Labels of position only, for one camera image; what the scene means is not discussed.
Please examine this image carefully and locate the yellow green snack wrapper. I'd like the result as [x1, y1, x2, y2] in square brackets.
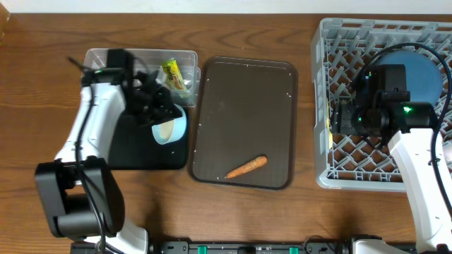
[161, 59, 187, 90]

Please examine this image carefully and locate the white rice pile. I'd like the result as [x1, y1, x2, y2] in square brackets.
[157, 120, 174, 140]

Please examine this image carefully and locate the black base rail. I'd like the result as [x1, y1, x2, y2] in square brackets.
[70, 236, 417, 254]

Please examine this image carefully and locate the grey dishwasher rack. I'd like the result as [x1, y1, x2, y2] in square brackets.
[311, 18, 451, 193]

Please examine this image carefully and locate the cream plastic spoon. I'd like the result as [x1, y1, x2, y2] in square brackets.
[326, 102, 333, 150]

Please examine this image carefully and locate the black plastic bin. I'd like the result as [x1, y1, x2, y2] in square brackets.
[108, 112, 189, 170]

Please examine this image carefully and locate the clear plastic bin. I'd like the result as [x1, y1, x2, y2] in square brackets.
[83, 48, 201, 108]

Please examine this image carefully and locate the dark blue plate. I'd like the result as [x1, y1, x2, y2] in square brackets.
[376, 51, 443, 106]

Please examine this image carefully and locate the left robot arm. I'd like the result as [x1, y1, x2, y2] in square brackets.
[35, 49, 189, 253]

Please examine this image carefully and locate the orange carrot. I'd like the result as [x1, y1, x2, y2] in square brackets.
[225, 155, 268, 179]

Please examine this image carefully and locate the light blue rice bowl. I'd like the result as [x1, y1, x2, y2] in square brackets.
[152, 104, 188, 145]

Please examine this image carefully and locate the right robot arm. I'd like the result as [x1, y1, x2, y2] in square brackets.
[331, 64, 451, 253]

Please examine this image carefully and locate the dark brown serving tray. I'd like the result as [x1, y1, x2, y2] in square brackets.
[187, 56, 298, 191]

